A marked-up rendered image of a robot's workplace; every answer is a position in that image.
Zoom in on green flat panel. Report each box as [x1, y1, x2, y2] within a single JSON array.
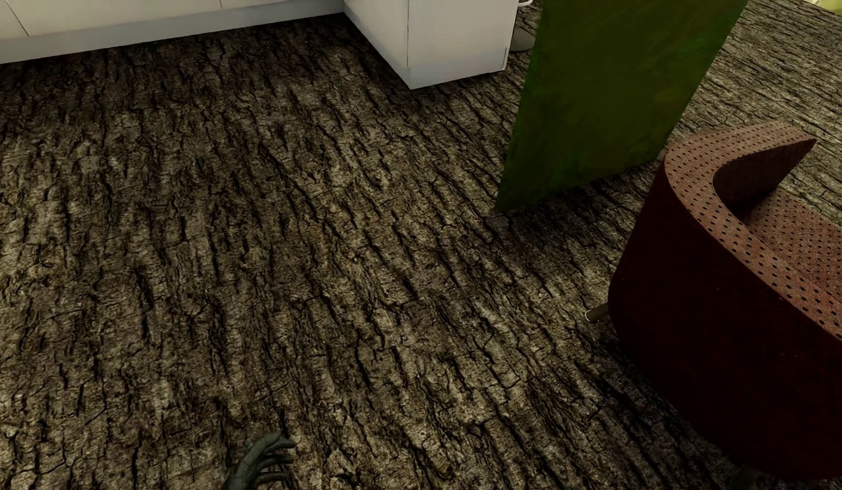
[[494, 0, 750, 213]]

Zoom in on white cabinet unit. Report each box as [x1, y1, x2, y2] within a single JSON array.
[[0, 0, 520, 91]]

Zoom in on white chair base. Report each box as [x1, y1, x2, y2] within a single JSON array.
[[509, 0, 536, 53]]

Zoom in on dark red perforated armchair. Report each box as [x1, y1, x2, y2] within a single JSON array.
[[586, 121, 842, 481]]

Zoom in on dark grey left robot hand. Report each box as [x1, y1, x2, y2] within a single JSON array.
[[222, 433, 298, 490]]

